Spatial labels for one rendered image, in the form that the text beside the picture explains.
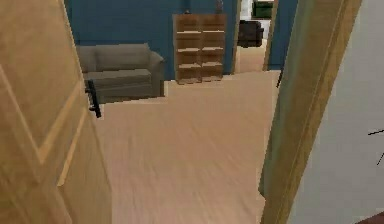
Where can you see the light wooden room door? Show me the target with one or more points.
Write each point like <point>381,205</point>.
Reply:
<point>36,110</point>

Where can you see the dark brown armchair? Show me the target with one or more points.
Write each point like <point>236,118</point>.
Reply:
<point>250,33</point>

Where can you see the dark green cabinet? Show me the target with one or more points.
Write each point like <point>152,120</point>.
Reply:
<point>262,9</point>

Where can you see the brown wooden bookshelf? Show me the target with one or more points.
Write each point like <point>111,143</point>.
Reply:
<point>200,48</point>

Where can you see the small dark vase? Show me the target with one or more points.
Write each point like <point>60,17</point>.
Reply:
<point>219,6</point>

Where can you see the grey sofa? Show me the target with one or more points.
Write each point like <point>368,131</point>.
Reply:
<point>123,71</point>

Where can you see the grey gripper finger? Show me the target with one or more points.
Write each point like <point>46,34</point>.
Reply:
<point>380,159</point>
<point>376,132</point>

